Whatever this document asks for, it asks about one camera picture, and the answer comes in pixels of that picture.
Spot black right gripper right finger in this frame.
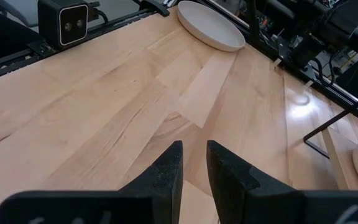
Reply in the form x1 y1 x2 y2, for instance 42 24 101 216
206 139 358 224

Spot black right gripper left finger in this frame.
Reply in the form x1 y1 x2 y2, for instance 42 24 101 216
0 139 185 224

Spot taupe grey plate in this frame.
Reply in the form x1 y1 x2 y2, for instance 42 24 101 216
177 0 247 53

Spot black camera box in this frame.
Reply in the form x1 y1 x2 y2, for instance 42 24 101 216
37 0 90 51

